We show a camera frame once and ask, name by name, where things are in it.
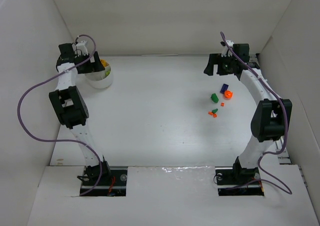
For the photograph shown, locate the metal rail right side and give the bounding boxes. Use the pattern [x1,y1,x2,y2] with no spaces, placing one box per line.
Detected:
[247,62,293,157]

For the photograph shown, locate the yellow lego block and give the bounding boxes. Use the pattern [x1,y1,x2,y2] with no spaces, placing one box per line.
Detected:
[100,59,108,68]

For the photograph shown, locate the dark green small lego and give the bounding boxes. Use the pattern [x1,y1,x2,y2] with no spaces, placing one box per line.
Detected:
[211,108,218,114]

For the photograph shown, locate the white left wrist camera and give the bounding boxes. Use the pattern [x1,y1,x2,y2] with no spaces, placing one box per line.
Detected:
[75,40,90,56]

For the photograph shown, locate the dark blue lego plate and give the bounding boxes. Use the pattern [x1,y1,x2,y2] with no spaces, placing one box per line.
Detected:
[220,83,229,94]

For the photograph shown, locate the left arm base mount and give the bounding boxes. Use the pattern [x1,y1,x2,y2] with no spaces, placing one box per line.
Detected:
[77,167,128,197]

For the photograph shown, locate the white divided round container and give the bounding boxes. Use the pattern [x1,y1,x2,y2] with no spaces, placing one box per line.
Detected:
[85,61,114,89]

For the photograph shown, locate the orange round lego piece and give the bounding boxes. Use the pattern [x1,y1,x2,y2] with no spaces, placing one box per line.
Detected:
[224,90,233,100]

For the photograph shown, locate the small orange lego pieces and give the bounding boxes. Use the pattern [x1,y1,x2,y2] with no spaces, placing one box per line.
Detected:
[208,111,218,118]

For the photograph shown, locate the dark green lego brick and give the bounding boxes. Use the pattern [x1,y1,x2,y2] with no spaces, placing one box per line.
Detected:
[210,93,219,104]

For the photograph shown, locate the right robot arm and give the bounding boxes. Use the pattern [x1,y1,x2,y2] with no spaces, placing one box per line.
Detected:
[204,40,292,186]

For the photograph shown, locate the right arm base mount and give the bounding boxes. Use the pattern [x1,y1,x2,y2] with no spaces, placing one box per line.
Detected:
[214,167,264,197]

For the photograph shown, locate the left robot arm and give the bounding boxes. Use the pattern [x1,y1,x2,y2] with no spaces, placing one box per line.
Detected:
[49,40,111,181]

